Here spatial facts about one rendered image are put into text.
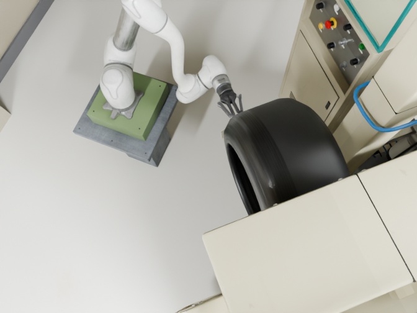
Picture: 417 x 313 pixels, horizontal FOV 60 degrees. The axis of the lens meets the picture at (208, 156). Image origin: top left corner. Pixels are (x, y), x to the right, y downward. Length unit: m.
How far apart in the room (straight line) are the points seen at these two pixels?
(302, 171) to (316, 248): 0.40
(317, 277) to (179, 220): 1.90
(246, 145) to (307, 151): 0.20
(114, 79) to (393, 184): 1.42
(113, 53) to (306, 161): 1.20
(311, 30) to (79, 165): 1.90
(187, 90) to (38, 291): 1.77
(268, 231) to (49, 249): 2.24
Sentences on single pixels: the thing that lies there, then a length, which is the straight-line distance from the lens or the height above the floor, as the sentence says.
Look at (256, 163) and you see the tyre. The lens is 1.19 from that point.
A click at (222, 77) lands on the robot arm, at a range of 1.83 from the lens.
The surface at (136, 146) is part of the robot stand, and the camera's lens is 2.14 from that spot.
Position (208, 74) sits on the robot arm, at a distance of 1.86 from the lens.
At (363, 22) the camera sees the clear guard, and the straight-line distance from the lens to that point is 1.77.
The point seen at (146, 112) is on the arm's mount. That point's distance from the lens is 2.11.
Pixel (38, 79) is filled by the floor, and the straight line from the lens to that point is 3.42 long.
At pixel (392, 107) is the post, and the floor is 1.66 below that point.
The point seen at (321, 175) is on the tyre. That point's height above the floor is 1.47.
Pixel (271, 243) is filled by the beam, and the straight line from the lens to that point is 0.81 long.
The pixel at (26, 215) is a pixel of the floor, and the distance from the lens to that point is 3.01.
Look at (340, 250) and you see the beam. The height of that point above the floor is 1.78.
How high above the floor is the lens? 2.59
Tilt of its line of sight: 70 degrees down
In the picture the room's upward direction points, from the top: 8 degrees counter-clockwise
